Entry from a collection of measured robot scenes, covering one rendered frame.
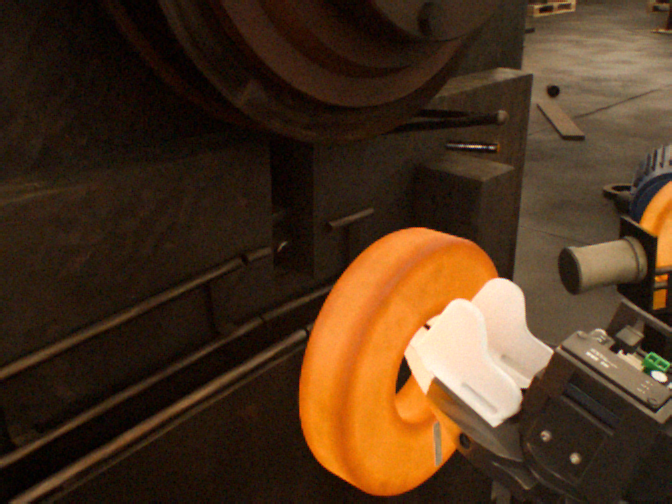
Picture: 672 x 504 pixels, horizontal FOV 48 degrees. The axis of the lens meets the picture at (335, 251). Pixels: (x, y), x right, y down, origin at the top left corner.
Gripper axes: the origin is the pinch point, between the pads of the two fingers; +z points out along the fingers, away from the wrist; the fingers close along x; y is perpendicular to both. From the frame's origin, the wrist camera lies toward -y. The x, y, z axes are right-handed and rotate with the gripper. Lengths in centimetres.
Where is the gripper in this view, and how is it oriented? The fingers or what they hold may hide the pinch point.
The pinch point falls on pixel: (412, 332)
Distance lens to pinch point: 44.2
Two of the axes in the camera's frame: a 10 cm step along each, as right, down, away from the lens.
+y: 2.1, -8.1, -5.5
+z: -7.0, -5.2, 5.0
